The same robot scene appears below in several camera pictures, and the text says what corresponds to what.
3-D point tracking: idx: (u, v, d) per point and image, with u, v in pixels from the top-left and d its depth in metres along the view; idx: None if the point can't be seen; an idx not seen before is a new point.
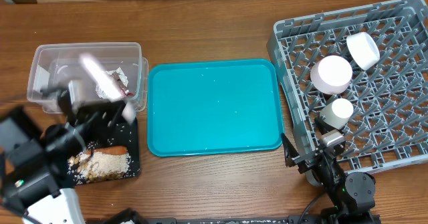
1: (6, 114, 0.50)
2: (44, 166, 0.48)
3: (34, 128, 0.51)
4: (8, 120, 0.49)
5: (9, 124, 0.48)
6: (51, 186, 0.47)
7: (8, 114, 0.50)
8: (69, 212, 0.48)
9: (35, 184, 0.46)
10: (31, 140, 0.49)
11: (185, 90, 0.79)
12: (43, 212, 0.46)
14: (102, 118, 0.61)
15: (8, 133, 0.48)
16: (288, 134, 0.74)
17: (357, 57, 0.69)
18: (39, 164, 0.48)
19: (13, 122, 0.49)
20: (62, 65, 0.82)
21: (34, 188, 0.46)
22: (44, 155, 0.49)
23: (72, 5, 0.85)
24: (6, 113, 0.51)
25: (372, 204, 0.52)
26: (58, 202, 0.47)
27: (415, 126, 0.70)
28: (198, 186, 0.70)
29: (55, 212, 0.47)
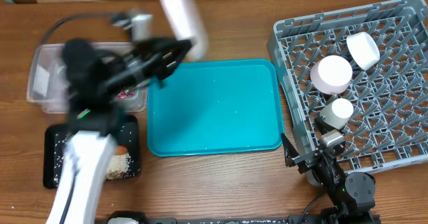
1: (73, 55, 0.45)
2: (102, 121, 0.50)
3: (101, 69, 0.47)
4: (82, 74, 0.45)
5: (81, 79, 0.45)
6: (100, 138, 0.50)
7: (79, 59, 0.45)
8: (95, 172, 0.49)
9: (92, 126, 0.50)
10: (99, 92, 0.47)
11: (186, 90, 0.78)
12: (82, 148, 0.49)
14: (164, 57, 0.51)
15: (80, 83, 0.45)
16: (288, 134, 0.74)
17: (358, 57, 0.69)
18: (103, 107, 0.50)
19: (86, 78, 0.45)
20: None
21: (88, 128, 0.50)
22: (105, 99, 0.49)
23: (72, 5, 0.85)
24: (80, 49, 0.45)
25: (372, 204, 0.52)
26: (97, 151, 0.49)
27: (415, 126, 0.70)
28: (198, 185, 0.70)
29: (89, 158, 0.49)
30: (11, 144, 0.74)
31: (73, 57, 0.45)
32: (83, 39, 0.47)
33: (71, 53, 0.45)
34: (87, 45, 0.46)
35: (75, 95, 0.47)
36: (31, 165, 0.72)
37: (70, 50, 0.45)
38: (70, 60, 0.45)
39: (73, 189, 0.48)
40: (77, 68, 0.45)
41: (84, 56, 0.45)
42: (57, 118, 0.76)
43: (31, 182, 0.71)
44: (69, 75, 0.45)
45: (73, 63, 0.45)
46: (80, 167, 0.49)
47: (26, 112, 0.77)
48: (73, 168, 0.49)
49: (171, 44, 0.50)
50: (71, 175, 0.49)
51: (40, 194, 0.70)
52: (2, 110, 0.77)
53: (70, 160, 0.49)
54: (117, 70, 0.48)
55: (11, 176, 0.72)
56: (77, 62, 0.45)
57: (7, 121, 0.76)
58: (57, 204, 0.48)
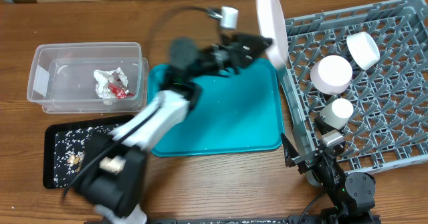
1: (177, 51, 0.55)
2: (186, 94, 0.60)
3: (197, 64, 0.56)
4: (181, 67, 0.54)
5: (182, 70, 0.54)
6: (180, 99, 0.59)
7: (183, 55, 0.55)
8: (170, 116, 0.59)
9: (176, 94, 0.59)
10: (186, 79, 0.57)
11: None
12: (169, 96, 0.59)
14: (243, 49, 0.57)
15: (178, 73, 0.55)
16: (288, 134, 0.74)
17: (358, 57, 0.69)
18: (190, 89, 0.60)
19: (185, 71, 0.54)
20: (61, 65, 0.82)
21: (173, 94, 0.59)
22: (193, 85, 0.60)
23: (71, 5, 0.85)
24: (183, 46, 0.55)
25: (372, 204, 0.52)
26: (175, 101, 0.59)
27: (415, 126, 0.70)
28: (198, 186, 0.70)
29: (171, 101, 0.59)
30: (11, 144, 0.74)
31: (178, 52, 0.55)
32: (188, 39, 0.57)
33: (176, 49, 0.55)
34: (191, 46, 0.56)
35: (171, 76, 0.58)
36: (31, 165, 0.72)
37: (174, 49, 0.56)
38: (174, 54, 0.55)
39: (146, 120, 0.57)
40: (176, 62, 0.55)
41: (188, 54, 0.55)
42: (57, 118, 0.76)
43: (31, 183, 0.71)
44: (173, 66, 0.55)
45: (174, 58, 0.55)
46: (164, 107, 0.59)
47: (25, 112, 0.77)
48: (157, 106, 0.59)
49: (252, 39, 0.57)
50: (153, 109, 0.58)
51: (40, 194, 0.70)
52: (2, 110, 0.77)
53: (158, 101, 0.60)
54: (206, 62, 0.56)
55: (11, 176, 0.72)
56: (178, 57, 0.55)
57: (7, 121, 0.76)
58: (131, 122, 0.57)
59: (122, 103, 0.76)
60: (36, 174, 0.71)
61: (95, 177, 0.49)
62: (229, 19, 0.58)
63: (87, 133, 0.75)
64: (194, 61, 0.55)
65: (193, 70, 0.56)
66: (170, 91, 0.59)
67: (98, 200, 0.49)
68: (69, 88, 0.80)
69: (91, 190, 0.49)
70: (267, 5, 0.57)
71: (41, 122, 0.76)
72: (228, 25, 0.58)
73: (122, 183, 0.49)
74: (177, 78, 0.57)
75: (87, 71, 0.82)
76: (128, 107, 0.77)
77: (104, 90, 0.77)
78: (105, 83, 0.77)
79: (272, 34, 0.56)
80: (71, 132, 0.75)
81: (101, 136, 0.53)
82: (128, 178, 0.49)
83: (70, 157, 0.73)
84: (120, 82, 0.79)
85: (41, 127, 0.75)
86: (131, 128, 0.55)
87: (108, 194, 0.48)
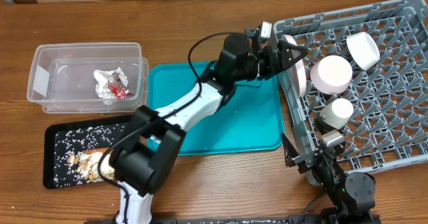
1: (232, 44, 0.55)
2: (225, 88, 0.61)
3: (243, 59, 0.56)
4: (233, 56, 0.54)
5: (230, 61, 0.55)
6: (217, 93, 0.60)
7: (237, 49, 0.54)
8: (204, 106, 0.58)
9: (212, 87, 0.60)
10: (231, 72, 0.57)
11: (184, 90, 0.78)
12: (207, 87, 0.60)
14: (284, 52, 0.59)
15: (227, 63, 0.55)
16: (288, 134, 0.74)
17: (358, 57, 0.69)
18: (228, 84, 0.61)
19: (234, 61, 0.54)
20: (62, 65, 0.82)
21: (210, 87, 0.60)
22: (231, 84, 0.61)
23: (72, 5, 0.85)
24: (237, 40, 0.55)
25: (372, 204, 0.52)
26: (210, 93, 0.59)
27: (415, 126, 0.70)
28: (198, 186, 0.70)
29: (208, 92, 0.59)
30: (11, 144, 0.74)
31: (233, 45, 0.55)
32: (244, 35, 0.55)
33: (231, 42, 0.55)
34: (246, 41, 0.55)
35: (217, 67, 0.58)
36: (31, 165, 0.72)
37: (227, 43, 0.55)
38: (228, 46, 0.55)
39: (183, 106, 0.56)
40: (230, 53, 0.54)
41: (241, 49, 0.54)
42: (57, 118, 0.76)
43: (31, 183, 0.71)
44: (223, 56, 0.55)
45: (229, 49, 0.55)
46: (202, 96, 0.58)
47: (25, 112, 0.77)
48: (194, 95, 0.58)
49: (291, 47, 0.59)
50: (190, 98, 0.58)
51: (40, 194, 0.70)
52: (2, 110, 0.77)
53: (195, 90, 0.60)
54: (251, 63, 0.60)
55: (10, 176, 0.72)
56: (231, 49, 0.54)
57: (7, 121, 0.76)
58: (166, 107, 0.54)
59: (122, 103, 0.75)
60: (36, 174, 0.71)
61: (133, 150, 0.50)
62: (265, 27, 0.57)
63: (87, 132, 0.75)
64: (241, 57, 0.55)
65: (239, 65, 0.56)
66: (207, 85, 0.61)
67: (131, 174, 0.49)
68: (69, 89, 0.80)
69: (126, 163, 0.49)
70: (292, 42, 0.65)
71: (41, 122, 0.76)
72: (265, 33, 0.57)
73: (155, 161, 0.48)
74: (221, 71, 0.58)
75: (87, 71, 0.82)
76: (128, 107, 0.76)
77: (104, 90, 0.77)
78: (105, 83, 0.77)
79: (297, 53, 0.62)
80: (71, 132, 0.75)
81: (143, 109, 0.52)
82: (162, 156, 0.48)
83: (70, 157, 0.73)
84: (120, 82, 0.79)
85: (41, 127, 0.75)
86: (166, 113, 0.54)
87: (142, 170, 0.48)
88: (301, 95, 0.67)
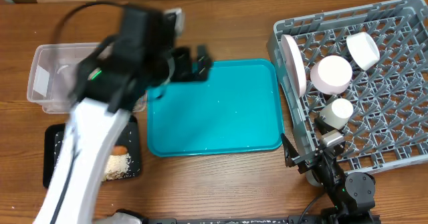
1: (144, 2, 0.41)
2: (130, 73, 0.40)
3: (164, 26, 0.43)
4: (142, 13, 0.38)
5: (137, 19, 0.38)
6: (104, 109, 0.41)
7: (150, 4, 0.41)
8: (97, 154, 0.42)
9: (99, 91, 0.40)
10: (142, 39, 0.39)
11: (184, 89, 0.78)
12: (85, 120, 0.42)
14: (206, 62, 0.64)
15: (136, 25, 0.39)
16: (288, 134, 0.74)
17: (358, 57, 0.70)
18: (119, 79, 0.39)
19: (144, 19, 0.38)
20: (62, 65, 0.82)
21: (101, 91, 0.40)
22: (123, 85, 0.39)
23: (72, 5, 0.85)
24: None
25: (372, 204, 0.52)
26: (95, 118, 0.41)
27: (415, 126, 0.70)
28: (198, 186, 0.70)
29: (91, 132, 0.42)
30: (11, 145, 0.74)
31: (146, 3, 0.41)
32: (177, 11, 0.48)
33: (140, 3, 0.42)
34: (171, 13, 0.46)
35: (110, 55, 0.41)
36: (31, 165, 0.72)
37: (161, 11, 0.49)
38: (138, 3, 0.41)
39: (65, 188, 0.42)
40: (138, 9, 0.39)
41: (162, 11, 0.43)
42: (57, 118, 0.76)
43: (31, 183, 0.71)
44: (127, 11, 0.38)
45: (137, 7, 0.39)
46: (80, 152, 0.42)
47: (25, 112, 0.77)
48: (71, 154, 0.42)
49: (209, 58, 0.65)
50: (68, 158, 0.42)
51: (41, 194, 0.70)
52: (2, 110, 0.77)
53: (70, 142, 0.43)
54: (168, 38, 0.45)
55: (10, 177, 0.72)
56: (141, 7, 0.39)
57: (7, 121, 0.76)
58: (45, 208, 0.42)
59: None
60: (36, 174, 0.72)
61: None
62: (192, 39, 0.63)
63: None
64: (155, 18, 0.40)
65: (157, 31, 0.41)
66: (93, 87, 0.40)
67: None
68: None
69: None
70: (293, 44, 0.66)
71: (41, 122, 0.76)
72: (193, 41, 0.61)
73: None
74: (116, 49, 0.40)
75: None
76: None
77: None
78: None
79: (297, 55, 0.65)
80: None
81: None
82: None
83: None
84: None
85: (41, 128, 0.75)
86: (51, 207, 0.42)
87: None
88: (301, 95, 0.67)
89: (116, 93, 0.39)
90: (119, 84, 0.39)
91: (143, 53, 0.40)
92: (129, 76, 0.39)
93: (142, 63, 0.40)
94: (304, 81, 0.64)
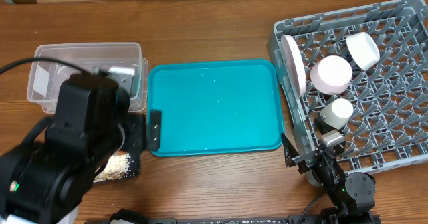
1: (91, 80, 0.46)
2: (64, 170, 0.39)
3: (110, 104, 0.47)
4: (85, 93, 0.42)
5: (81, 98, 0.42)
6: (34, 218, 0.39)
7: (97, 83, 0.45)
8: None
9: (25, 201, 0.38)
10: (85, 122, 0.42)
11: (188, 103, 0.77)
12: None
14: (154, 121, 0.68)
15: (78, 103, 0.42)
16: (288, 134, 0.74)
17: (357, 57, 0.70)
18: (45, 180, 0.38)
19: (88, 97, 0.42)
20: (61, 65, 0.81)
21: (28, 201, 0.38)
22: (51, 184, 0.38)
23: (72, 6, 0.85)
24: (99, 78, 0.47)
25: (372, 204, 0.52)
26: None
27: (415, 126, 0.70)
28: (198, 186, 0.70)
29: None
30: (11, 144, 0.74)
31: (92, 81, 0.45)
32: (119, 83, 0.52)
33: (87, 78, 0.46)
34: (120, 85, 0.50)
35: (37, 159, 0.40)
36: None
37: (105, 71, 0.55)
38: (84, 81, 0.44)
39: None
40: (82, 88, 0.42)
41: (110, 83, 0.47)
42: None
43: None
44: (71, 91, 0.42)
45: (81, 86, 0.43)
46: None
47: (26, 112, 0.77)
48: None
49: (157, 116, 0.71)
50: None
51: None
52: (2, 110, 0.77)
53: None
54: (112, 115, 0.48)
55: None
56: (87, 86, 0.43)
57: (7, 120, 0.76)
58: None
59: None
60: None
61: None
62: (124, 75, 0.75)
63: None
64: (100, 97, 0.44)
65: (103, 113, 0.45)
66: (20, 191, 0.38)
67: None
68: None
69: None
70: (293, 45, 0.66)
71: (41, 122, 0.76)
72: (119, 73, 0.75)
73: None
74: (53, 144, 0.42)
75: None
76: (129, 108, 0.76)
77: None
78: None
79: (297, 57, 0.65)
80: None
81: None
82: None
83: None
84: None
85: None
86: None
87: None
88: (301, 95, 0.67)
89: (45, 192, 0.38)
90: (47, 182, 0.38)
91: (87, 139, 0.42)
92: (61, 174, 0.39)
93: (85, 149, 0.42)
94: (304, 81, 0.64)
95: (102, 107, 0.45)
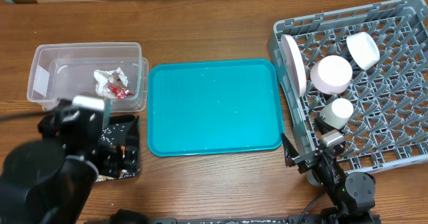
1: (30, 161, 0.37)
2: None
3: (60, 182, 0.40)
4: (24, 192, 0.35)
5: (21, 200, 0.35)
6: None
7: (35, 169, 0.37)
8: None
9: None
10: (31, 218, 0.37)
11: (188, 105, 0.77)
12: None
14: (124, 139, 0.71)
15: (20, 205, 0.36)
16: (288, 134, 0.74)
17: (357, 57, 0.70)
18: None
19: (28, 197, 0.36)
20: (62, 65, 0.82)
21: None
22: None
23: (72, 5, 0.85)
24: (40, 150, 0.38)
25: (372, 204, 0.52)
26: None
27: (415, 126, 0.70)
28: (198, 186, 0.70)
29: None
30: (11, 144, 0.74)
31: (30, 168, 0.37)
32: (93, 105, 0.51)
33: (23, 159, 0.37)
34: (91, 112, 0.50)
35: None
36: None
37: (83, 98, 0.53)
38: (17, 170, 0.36)
39: None
40: (18, 188, 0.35)
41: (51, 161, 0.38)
42: None
43: None
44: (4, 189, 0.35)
45: (17, 182, 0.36)
46: None
47: (26, 111, 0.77)
48: None
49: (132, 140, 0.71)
50: None
51: None
52: (2, 110, 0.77)
53: None
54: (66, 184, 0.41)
55: None
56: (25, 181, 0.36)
57: (7, 121, 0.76)
58: None
59: (122, 103, 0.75)
60: None
61: None
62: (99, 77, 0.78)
63: None
64: (45, 187, 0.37)
65: (53, 194, 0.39)
66: None
67: None
68: (69, 88, 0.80)
69: None
70: (293, 45, 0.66)
71: None
72: (98, 76, 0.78)
73: None
74: None
75: (87, 71, 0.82)
76: (129, 107, 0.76)
77: (104, 89, 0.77)
78: (105, 83, 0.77)
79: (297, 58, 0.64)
80: None
81: None
82: None
83: None
84: (120, 82, 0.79)
85: None
86: None
87: None
88: (301, 95, 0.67)
89: None
90: None
91: None
92: None
93: None
94: (304, 81, 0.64)
95: (51, 192, 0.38)
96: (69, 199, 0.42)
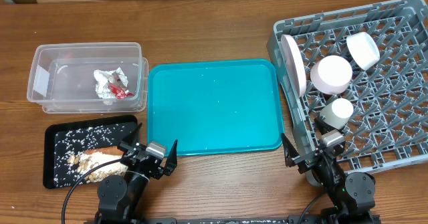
1: (111, 188, 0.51)
2: None
3: (126, 198, 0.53)
4: (114, 207, 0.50)
5: (112, 211, 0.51)
6: None
7: (114, 194, 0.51)
8: None
9: None
10: None
11: (189, 104, 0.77)
12: None
14: None
15: (113, 214, 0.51)
16: (288, 134, 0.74)
17: (358, 57, 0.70)
18: None
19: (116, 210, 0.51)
20: (62, 65, 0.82)
21: None
22: None
23: (72, 5, 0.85)
24: (115, 179, 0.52)
25: (372, 204, 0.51)
26: None
27: (415, 126, 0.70)
28: (198, 186, 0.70)
29: None
30: (10, 144, 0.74)
31: (112, 192, 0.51)
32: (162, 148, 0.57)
33: (106, 189, 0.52)
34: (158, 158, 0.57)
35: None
36: (30, 164, 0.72)
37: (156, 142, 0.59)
38: (103, 196, 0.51)
39: None
40: (110, 204, 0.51)
41: (121, 191, 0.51)
42: (57, 118, 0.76)
43: (30, 182, 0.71)
44: (103, 209, 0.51)
45: (108, 201, 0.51)
46: None
47: (25, 111, 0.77)
48: None
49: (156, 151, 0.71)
50: None
51: (39, 194, 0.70)
52: (2, 110, 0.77)
53: None
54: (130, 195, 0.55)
55: (10, 176, 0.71)
56: (110, 201, 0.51)
57: (7, 120, 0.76)
58: None
59: (122, 103, 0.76)
60: (35, 174, 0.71)
61: None
62: (99, 76, 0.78)
63: (87, 133, 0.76)
64: (124, 200, 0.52)
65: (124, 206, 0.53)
66: None
67: None
68: (69, 88, 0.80)
69: None
70: (295, 47, 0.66)
71: (41, 122, 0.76)
72: (98, 75, 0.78)
73: None
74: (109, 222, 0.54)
75: (87, 71, 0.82)
76: (128, 107, 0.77)
77: (104, 90, 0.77)
78: (105, 84, 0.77)
79: (299, 59, 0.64)
80: (71, 132, 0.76)
81: None
82: None
83: (70, 157, 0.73)
84: (120, 82, 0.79)
85: (41, 127, 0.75)
86: None
87: None
88: (301, 95, 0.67)
89: None
90: None
91: None
92: None
93: None
94: (304, 81, 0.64)
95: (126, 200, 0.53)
96: (133, 202, 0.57)
